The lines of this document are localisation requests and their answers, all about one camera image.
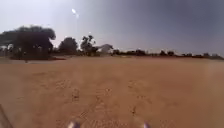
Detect white building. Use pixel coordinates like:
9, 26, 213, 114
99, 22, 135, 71
94, 43, 115, 56

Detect row of distant bushes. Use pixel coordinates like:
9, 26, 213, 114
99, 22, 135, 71
111, 48, 224, 61

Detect thin sparse tree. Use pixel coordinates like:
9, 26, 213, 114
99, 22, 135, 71
79, 33, 100, 57

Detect reddish-brown dirt ground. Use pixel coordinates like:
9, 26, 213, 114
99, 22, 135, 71
0, 55, 224, 128

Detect round dark tree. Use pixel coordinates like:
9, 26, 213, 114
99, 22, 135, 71
57, 36, 80, 56

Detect large dark tree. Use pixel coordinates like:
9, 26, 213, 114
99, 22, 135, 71
0, 25, 57, 61

